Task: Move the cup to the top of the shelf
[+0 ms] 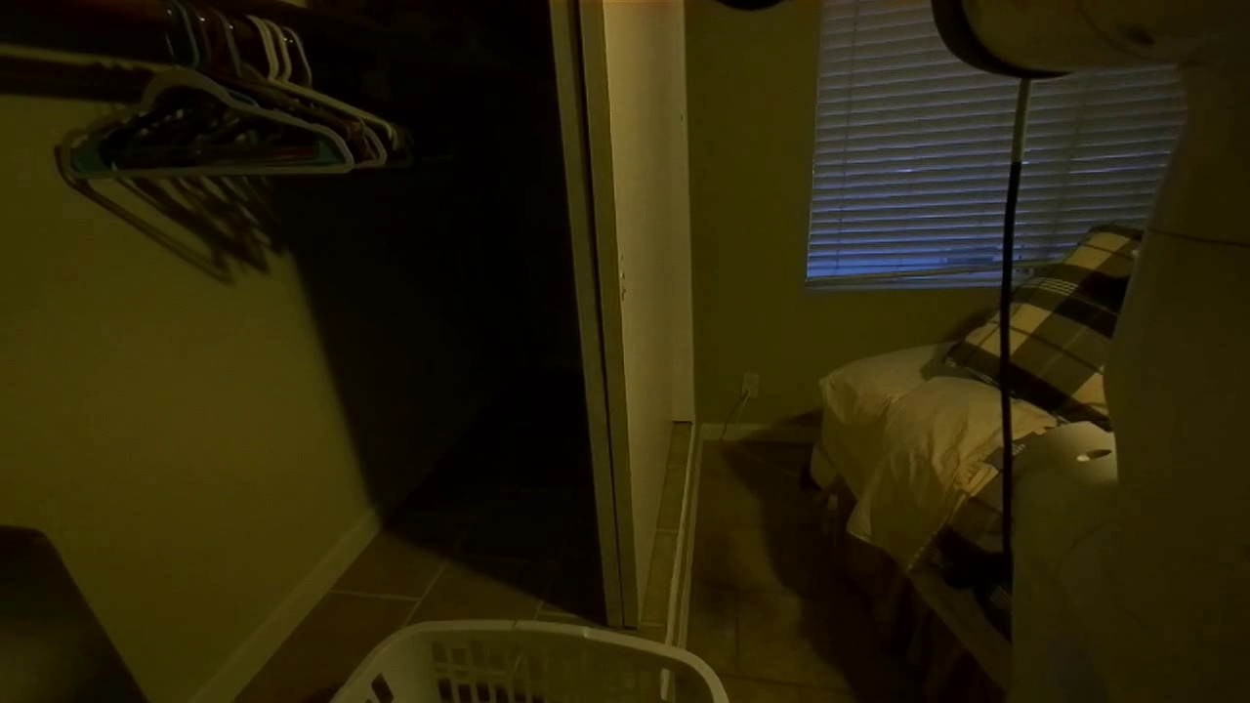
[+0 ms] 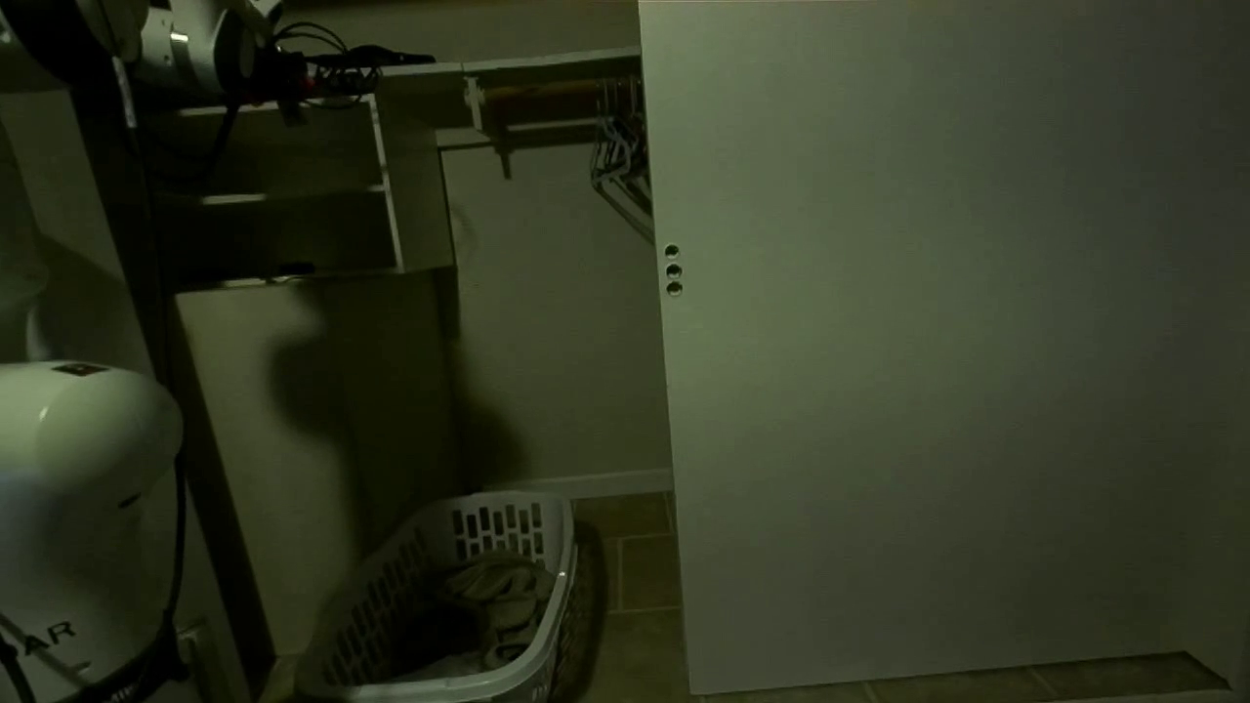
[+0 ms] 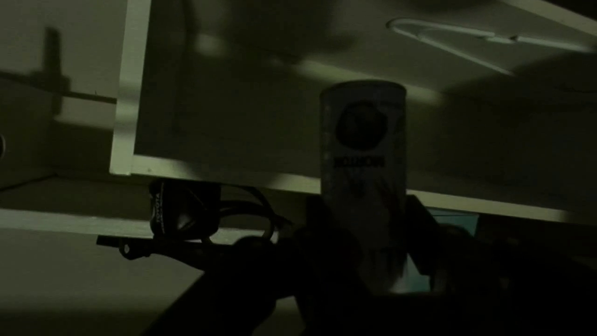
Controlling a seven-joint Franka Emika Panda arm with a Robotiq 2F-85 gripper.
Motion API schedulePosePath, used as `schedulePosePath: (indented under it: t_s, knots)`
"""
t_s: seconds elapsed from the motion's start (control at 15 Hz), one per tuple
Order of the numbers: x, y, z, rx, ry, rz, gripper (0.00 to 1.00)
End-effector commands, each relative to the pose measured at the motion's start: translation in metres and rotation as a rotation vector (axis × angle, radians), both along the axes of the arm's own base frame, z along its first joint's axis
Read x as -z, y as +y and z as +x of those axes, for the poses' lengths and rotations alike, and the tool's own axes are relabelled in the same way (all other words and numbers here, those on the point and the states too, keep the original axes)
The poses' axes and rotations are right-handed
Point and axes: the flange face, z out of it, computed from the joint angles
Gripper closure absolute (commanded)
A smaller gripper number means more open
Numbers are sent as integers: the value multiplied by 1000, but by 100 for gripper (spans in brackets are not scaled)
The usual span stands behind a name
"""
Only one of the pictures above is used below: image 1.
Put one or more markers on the bed with white sheet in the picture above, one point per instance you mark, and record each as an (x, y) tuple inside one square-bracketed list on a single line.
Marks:
[(913, 433)]

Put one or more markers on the white closet door frame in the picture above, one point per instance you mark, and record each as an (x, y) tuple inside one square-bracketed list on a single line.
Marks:
[(639, 324)]

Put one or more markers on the teal plastic clothes hanger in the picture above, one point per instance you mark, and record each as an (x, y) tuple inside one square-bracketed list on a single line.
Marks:
[(198, 169)]

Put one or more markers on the plaid throw pillow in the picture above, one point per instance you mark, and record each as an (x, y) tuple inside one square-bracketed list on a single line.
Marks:
[(1058, 318)]

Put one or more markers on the plaid blanket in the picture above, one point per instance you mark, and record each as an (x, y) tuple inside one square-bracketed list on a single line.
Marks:
[(979, 489)]

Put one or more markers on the horizontal window blind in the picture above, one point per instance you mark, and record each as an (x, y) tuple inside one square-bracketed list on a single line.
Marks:
[(913, 169)]

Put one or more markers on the white plastic laundry basket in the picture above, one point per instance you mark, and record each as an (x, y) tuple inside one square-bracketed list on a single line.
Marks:
[(547, 650)]

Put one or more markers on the dark closet rod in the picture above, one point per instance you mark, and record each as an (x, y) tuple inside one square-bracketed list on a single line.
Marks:
[(65, 71)]

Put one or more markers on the white plastic clothes hanger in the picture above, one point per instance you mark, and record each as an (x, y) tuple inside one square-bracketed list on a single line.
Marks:
[(340, 117), (385, 132)]

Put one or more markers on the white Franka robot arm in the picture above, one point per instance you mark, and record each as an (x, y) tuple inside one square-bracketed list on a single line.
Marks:
[(1172, 390)]

